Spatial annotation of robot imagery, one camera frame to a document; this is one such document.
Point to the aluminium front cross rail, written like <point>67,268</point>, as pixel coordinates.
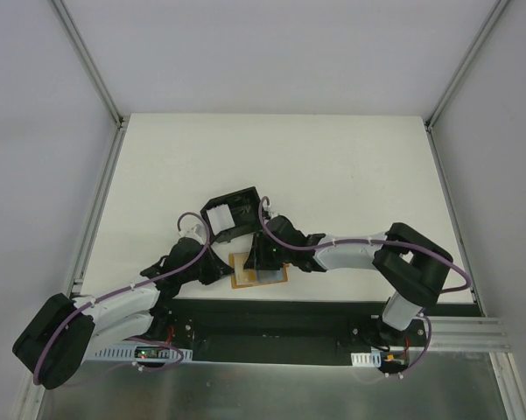
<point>469,334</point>

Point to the black plastic card box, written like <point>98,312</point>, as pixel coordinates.
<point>244,205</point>

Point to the white cable duct right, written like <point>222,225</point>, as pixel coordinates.
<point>369,359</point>

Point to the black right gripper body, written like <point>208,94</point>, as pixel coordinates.
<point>260,261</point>

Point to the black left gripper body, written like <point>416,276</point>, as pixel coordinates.
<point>216,271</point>

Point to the white cards in box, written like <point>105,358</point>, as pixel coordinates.
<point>220,218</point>

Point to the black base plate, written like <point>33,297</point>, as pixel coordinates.
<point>280,351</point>

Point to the white cable duct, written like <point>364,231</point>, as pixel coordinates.
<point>129,351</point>
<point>369,359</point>

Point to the aluminium frame rail right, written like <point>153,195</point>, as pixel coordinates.
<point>468,131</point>

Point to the white cable duct left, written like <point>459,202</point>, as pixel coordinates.
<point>129,351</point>

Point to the yellow leather card holder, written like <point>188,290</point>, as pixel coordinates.
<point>263,277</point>

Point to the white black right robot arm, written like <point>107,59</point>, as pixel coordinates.
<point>412,264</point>

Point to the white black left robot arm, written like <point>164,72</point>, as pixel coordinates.
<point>66,331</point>

